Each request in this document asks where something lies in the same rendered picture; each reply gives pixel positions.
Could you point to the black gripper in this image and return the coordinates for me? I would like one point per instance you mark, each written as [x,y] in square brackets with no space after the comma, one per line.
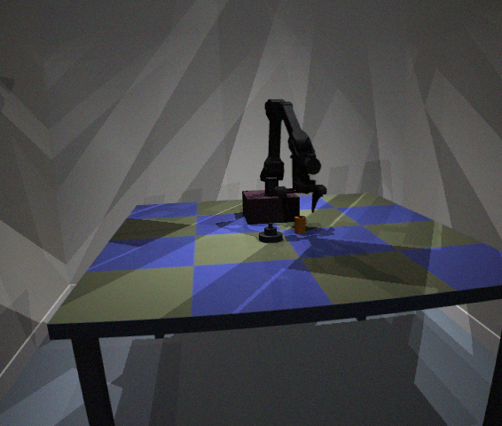
[281,192]

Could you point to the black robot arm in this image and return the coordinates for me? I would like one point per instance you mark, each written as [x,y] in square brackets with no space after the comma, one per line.
[303,154]

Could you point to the orange tapered knob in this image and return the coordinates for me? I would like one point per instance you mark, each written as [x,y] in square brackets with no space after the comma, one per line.
[300,225]

